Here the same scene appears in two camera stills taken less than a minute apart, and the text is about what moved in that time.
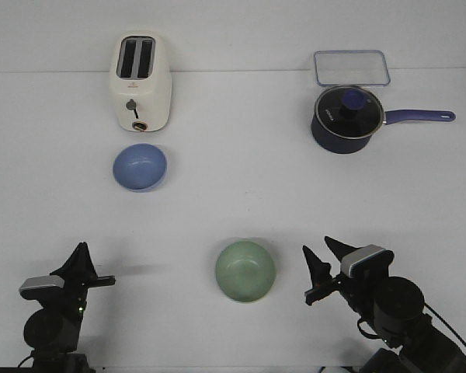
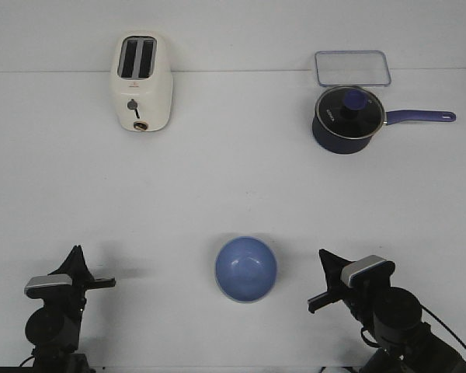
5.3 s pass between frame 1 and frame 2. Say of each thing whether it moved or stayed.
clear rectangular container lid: stayed
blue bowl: moved
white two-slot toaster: stayed
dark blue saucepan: stayed
